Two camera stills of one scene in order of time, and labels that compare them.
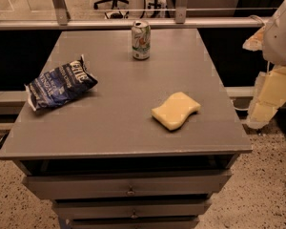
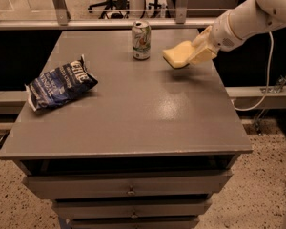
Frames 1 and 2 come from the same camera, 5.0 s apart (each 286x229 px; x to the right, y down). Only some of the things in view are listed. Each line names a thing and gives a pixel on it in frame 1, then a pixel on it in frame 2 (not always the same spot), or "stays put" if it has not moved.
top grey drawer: x=129 y=184 stays put
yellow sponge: x=174 y=111 -> x=178 y=56
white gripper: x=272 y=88 -> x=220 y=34
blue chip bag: x=60 y=84 stays put
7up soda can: x=141 y=40 stays put
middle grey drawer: x=84 y=209 stays put
